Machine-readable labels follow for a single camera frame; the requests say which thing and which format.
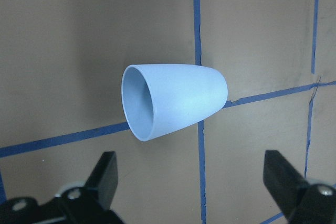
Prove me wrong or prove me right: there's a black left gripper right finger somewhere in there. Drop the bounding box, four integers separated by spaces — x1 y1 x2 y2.
263 150 309 208

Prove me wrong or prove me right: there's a light blue plastic cup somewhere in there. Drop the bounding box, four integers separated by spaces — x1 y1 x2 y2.
121 64 228 141

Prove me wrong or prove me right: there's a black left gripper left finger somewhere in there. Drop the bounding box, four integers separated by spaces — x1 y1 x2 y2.
84 151 118 210

